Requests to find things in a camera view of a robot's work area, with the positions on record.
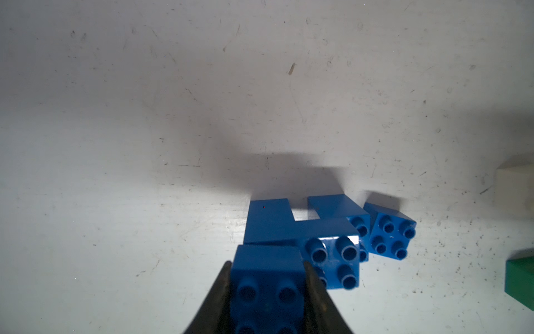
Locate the blue long lego brick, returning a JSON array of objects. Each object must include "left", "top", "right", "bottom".
[{"left": 243, "top": 198, "right": 360, "bottom": 290}]

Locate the blue small lego brick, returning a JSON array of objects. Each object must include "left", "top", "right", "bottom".
[
  {"left": 362, "top": 203, "right": 417, "bottom": 260},
  {"left": 307, "top": 193, "right": 372, "bottom": 263},
  {"left": 230, "top": 245, "right": 305, "bottom": 333}
]

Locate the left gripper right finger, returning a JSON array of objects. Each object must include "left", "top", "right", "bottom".
[{"left": 303, "top": 261, "right": 353, "bottom": 334}]

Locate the green long lego brick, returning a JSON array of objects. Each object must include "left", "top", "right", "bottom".
[{"left": 505, "top": 256, "right": 534, "bottom": 310}]

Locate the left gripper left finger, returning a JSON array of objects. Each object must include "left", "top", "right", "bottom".
[{"left": 184, "top": 261, "right": 232, "bottom": 334}]

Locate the white small lego brick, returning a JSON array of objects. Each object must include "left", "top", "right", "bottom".
[{"left": 494, "top": 164, "right": 533, "bottom": 218}]

